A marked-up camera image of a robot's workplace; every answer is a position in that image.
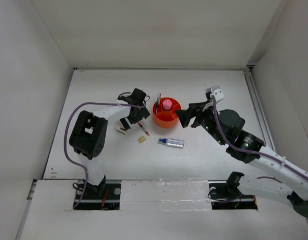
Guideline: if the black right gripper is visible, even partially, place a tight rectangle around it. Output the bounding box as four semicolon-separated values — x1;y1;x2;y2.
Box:
174;100;226;146

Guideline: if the white pink stapler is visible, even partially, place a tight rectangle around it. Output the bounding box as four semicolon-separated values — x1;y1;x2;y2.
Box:
115;126;131;135

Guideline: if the pink cap glue bottle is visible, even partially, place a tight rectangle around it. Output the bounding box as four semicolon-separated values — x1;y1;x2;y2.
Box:
162;99;173;111

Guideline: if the yellow deli eraser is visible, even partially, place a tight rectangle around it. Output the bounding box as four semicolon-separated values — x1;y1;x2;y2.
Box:
138;136;146;143

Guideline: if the green pen refill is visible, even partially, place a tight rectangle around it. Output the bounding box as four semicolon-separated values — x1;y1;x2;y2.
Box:
155;101;159;115

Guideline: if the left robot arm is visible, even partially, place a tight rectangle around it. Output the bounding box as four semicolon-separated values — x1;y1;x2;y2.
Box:
68;88;150;198

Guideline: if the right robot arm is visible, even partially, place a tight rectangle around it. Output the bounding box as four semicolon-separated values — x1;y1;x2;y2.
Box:
176;100;308;219

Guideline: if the orange round divided organizer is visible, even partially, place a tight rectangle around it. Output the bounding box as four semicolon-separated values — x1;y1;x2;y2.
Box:
152;97;181;129

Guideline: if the blue cap clear glue bottle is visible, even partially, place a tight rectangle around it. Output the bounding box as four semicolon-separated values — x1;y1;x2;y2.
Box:
158;138;184;148

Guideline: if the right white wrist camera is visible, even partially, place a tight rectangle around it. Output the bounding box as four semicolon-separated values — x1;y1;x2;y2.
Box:
205;85;224;103

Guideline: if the aluminium rail right side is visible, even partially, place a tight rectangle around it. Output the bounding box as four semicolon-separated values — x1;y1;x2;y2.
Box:
242;67;276;152

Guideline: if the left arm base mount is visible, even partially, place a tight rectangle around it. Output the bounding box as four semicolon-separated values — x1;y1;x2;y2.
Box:
73;180;122;211

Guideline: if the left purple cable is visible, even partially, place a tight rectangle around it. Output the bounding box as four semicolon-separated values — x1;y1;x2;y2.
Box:
64;91;147;208

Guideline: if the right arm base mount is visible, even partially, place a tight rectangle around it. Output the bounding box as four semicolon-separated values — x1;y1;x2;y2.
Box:
207;171;258;210

